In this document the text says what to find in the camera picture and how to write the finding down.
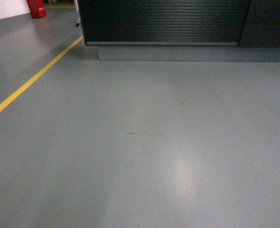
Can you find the black slatted checkout counter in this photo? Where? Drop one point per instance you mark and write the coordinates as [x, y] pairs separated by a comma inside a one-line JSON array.
[[182, 30]]

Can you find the white cart leg with caster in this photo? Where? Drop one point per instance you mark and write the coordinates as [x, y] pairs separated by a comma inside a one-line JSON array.
[[78, 20]]

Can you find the red fire extinguisher box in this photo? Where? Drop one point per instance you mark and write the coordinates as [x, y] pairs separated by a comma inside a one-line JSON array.
[[37, 8]]

